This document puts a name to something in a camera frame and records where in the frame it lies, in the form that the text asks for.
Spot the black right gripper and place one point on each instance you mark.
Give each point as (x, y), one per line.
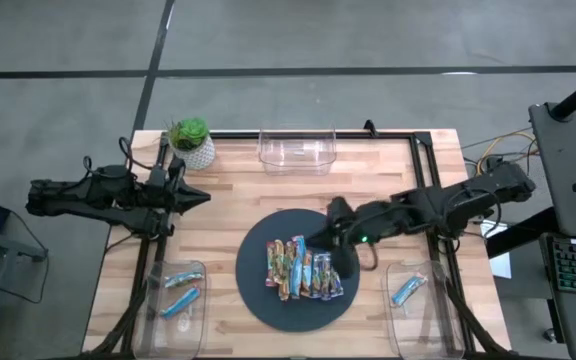
(378, 227)

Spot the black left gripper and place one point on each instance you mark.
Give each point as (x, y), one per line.
(153, 192)

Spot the granola bar dark-blue-ended wrapper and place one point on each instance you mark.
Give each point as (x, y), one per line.
(325, 277)
(336, 288)
(279, 257)

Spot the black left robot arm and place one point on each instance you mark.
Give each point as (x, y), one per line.
(93, 195)

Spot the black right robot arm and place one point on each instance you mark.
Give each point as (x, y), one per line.
(468, 200)

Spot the potted succulent white patterned pot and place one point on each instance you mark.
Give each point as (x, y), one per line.
(198, 155)

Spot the clear plastic bin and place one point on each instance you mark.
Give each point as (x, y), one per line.
(418, 335)
(173, 335)
(298, 155)

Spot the round dark blue woven placemat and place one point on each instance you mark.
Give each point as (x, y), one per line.
(293, 315)

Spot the small black clamp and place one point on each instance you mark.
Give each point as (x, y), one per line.
(369, 127)

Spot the white paper sheet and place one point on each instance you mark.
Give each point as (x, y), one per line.
(500, 262)

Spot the black diagonal stand beam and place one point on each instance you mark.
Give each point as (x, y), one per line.
(518, 237)

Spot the grey metal stand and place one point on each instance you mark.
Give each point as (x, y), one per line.
(13, 247)

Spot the black caster wheel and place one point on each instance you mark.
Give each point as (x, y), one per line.
(550, 334)

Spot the dark grey side table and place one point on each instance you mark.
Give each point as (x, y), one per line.
(563, 150)

